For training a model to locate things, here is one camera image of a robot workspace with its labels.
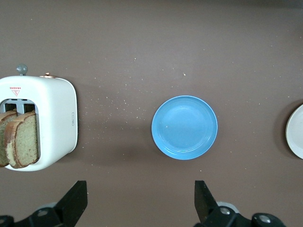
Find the blue plate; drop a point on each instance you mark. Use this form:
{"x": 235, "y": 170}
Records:
{"x": 184, "y": 127}

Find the white toaster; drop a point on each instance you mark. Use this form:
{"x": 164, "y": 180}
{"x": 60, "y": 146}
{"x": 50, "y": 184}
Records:
{"x": 56, "y": 118}

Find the beige plate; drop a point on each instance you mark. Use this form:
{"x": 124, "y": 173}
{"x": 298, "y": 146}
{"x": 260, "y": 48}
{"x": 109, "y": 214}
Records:
{"x": 296, "y": 132}

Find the brown bread slice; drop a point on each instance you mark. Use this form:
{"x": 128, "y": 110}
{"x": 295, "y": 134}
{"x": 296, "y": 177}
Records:
{"x": 26, "y": 139}
{"x": 2, "y": 142}

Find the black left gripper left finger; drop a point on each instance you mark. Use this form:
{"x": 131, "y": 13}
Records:
{"x": 71, "y": 205}

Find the brown table cover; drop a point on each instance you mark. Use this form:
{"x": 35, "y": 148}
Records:
{"x": 151, "y": 35}

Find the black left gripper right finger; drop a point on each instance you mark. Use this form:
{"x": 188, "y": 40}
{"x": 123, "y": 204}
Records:
{"x": 208, "y": 210}

